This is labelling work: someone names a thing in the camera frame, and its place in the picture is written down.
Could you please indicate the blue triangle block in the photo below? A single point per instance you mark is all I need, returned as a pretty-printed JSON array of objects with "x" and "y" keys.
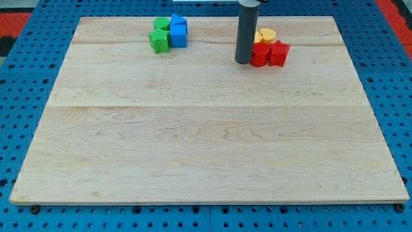
[{"x": 177, "y": 20}]

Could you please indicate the blue cube block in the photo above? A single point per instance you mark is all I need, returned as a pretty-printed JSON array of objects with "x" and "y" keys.
[{"x": 178, "y": 35}]

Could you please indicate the wooden board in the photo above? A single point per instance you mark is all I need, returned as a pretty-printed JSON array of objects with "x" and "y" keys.
[{"x": 124, "y": 125}]

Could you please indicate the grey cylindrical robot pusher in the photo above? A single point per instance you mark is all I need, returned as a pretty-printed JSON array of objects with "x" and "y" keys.
[{"x": 247, "y": 21}]

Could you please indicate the red star block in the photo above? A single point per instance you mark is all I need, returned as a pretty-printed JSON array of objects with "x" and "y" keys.
[{"x": 278, "y": 53}]

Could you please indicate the yellow heart block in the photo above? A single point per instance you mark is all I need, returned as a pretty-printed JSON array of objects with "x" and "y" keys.
[{"x": 268, "y": 35}]

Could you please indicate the red cylinder block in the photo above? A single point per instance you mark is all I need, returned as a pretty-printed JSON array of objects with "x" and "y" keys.
[{"x": 260, "y": 53}]

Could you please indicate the green cylinder block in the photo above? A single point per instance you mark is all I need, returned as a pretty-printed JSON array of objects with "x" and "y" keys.
[{"x": 161, "y": 23}]

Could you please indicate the yellow block behind pusher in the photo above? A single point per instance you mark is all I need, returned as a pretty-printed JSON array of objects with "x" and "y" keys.
[{"x": 258, "y": 38}]

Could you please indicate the green star block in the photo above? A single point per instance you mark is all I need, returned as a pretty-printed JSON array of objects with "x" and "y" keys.
[{"x": 159, "y": 40}]

